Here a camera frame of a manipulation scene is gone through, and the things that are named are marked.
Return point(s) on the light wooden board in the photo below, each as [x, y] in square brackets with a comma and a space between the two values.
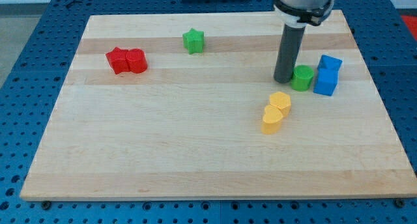
[189, 127]

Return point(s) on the blue pentagon block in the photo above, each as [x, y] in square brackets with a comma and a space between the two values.
[331, 63]

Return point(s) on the blue cube block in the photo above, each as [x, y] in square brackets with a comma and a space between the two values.
[326, 82]

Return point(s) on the red star block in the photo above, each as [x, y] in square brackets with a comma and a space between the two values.
[117, 60]

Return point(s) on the green star block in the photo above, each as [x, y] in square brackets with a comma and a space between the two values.
[194, 41]

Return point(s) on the yellow hexagon block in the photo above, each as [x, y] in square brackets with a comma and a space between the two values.
[282, 101]

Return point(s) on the yellow heart block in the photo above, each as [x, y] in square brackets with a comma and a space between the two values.
[271, 120]

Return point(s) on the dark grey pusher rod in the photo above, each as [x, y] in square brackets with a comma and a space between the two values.
[288, 52]

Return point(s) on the green cylinder block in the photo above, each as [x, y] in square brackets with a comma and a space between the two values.
[302, 77]

